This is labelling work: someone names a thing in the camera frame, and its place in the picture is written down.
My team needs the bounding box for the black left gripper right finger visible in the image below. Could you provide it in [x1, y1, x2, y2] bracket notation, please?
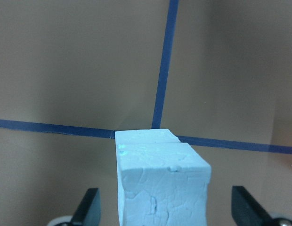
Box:
[231, 186, 276, 226]

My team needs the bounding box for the light blue foam block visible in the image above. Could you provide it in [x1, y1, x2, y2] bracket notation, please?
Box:
[116, 143, 211, 226]

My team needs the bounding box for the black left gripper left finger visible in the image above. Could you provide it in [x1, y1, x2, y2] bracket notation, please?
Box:
[70, 188, 101, 226]

